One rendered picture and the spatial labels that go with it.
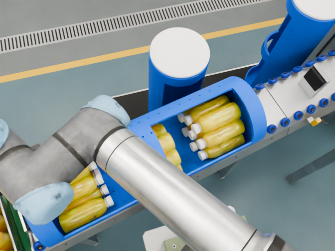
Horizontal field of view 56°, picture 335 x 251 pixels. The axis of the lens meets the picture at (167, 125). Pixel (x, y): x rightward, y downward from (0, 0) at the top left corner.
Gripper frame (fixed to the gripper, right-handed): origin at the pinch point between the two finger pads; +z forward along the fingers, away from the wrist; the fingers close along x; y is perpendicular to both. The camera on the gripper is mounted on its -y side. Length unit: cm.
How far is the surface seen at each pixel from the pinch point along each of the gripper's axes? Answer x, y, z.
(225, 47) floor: 95, 151, 142
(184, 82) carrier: 32, 64, 43
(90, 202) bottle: -0.7, 7.0, 36.0
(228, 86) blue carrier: 12, 69, 21
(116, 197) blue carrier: -1.5, 15.9, 44.8
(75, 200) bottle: 2.6, 2.4, 35.9
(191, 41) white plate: 48, 76, 39
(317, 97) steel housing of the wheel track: 0, 121, 50
